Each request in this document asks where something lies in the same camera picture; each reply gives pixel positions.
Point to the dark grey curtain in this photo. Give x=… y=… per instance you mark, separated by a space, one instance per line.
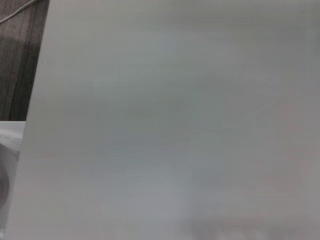
x=17 y=70

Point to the white partition panel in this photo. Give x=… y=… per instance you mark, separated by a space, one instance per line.
x=162 y=120

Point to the white rounded object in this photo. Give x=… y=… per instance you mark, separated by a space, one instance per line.
x=10 y=140

